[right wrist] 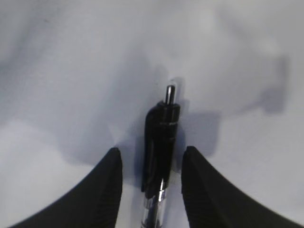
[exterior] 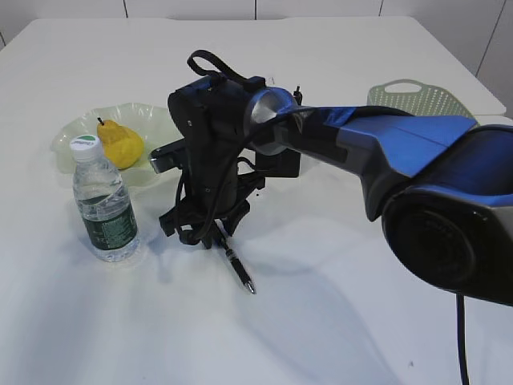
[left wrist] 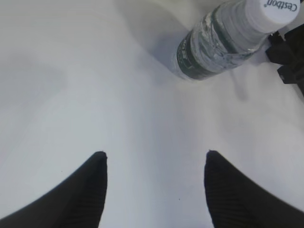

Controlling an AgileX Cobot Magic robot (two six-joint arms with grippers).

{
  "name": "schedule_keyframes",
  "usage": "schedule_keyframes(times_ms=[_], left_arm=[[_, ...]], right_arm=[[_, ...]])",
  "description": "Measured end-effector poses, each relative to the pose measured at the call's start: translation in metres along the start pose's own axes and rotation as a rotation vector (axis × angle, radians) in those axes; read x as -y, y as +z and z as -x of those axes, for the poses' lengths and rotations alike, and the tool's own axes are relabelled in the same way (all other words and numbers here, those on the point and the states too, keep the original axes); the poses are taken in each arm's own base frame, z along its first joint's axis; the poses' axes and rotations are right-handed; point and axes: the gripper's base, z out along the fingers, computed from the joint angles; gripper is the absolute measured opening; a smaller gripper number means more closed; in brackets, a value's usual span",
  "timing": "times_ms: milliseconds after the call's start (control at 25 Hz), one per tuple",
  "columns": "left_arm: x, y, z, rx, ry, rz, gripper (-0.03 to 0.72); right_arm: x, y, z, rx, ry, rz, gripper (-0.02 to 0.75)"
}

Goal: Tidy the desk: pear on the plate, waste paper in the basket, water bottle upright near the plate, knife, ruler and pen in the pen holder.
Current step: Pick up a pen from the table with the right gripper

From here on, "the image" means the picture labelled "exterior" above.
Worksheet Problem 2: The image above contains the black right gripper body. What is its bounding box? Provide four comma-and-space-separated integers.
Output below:
159, 137, 265, 237

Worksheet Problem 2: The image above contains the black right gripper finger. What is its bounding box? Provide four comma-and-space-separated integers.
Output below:
221, 200, 250, 237
178, 224, 214, 249

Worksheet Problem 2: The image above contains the black pen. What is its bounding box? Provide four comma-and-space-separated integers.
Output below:
212, 223, 257, 294
293, 86, 302, 105

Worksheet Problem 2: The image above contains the clear plastic water bottle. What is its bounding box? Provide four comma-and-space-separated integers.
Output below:
70, 134, 139, 262

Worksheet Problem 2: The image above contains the yellow pear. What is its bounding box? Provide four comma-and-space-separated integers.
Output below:
97, 117, 144, 170

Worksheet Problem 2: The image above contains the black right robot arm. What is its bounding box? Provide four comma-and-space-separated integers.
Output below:
149, 50, 512, 305

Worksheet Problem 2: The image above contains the black square pen holder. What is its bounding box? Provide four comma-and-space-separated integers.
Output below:
255, 149, 301, 178

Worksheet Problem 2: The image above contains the green wavy glass plate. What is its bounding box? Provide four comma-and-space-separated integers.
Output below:
50, 103, 183, 187

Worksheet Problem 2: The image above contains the green plastic woven basket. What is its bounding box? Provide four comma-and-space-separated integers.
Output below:
366, 79, 474, 119

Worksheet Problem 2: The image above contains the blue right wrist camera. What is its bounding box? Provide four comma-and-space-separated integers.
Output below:
148, 139, 188, 174

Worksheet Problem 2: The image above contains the black cable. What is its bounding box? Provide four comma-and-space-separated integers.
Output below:
455, 292, 471, 385

